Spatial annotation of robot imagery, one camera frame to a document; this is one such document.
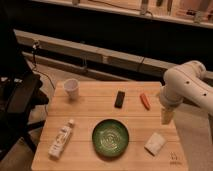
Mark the cream gripper tool tip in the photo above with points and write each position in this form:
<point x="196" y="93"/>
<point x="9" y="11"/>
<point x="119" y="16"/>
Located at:
<point x="166" y="116"/>

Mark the black office chair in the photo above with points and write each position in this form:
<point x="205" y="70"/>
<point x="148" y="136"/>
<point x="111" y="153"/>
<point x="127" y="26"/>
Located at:
<point x="19" y="93"/>

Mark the black rectangular block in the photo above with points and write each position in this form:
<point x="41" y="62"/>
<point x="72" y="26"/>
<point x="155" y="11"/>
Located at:
<point x="119" y="99"/>

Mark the white plastic bottle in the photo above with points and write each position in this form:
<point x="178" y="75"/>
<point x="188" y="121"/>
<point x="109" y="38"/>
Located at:
<point x="61" y="140"/>

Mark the green ceramic bowl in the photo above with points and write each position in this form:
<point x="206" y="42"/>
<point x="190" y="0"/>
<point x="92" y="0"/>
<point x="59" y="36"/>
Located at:
<point x="110" y="138"/>

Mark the white paper cup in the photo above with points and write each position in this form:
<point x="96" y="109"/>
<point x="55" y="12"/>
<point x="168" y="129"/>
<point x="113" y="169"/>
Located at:
<point x="71" y="87"/>

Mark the orange carrot toy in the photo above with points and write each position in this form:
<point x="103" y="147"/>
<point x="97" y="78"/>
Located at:
<point x="145" y="101"/>

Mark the wooden table board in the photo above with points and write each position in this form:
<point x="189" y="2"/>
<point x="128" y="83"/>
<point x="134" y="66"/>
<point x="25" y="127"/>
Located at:
<point x="133" y="113"/>

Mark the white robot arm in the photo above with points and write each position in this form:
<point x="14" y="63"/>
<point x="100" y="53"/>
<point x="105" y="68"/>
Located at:
<point x="185" y="81"/>

